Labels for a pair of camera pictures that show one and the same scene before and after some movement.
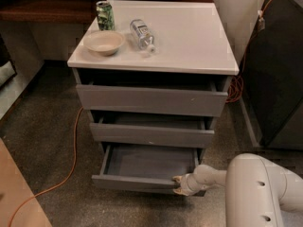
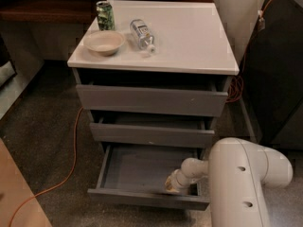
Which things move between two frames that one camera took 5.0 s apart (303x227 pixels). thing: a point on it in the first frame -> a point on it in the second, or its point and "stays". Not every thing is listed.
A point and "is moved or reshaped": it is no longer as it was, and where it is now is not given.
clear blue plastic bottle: [143, 34] stays
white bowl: [103, 43] stays
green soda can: [105, 15] stays
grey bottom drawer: [144, 166] is moved or reshaped
